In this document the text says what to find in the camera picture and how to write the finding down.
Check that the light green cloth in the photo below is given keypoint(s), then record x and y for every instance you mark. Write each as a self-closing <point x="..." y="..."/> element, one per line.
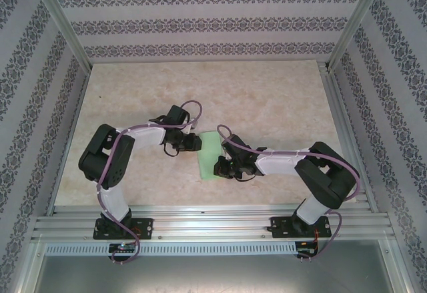
<point x="208" y="153"/>

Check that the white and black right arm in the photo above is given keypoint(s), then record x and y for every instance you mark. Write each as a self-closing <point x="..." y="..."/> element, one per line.
<point x="280" y="165"/>

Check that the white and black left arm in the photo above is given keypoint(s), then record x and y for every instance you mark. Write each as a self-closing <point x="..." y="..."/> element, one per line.
<point x="146" y="141"/>

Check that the grey metal sheet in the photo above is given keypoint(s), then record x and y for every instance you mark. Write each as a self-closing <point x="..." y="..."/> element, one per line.
<point x="213" y="274"/>

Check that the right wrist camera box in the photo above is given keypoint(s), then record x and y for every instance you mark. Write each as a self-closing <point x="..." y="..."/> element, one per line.
<point x="227" y="155"/>

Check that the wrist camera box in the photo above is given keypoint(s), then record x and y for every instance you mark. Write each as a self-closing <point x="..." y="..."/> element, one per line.
<point x="227" y="155"/>
<point x="193" y="128"/>

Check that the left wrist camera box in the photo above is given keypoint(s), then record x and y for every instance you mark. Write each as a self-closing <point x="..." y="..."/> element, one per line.
<point x="193" y="128"/>

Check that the aluminium mounting rail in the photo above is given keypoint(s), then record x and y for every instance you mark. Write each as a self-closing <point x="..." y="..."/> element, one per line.
<point x="207" y="223"/>

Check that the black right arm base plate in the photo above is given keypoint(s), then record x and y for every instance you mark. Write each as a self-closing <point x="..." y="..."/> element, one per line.
<point x="278" y="228"/>

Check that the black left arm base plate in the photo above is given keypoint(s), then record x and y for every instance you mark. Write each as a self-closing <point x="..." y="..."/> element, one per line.
<point x="146" y="228"/>

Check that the aluminium side rail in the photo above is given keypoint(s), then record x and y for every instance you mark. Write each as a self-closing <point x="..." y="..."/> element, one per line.
<point x="70" y="139"/>
<point x="347" y="139"/>

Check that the aluminium frame post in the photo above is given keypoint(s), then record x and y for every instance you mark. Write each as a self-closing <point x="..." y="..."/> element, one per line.
<point x="357" y="19"/>
<point x="60" y="19"/>

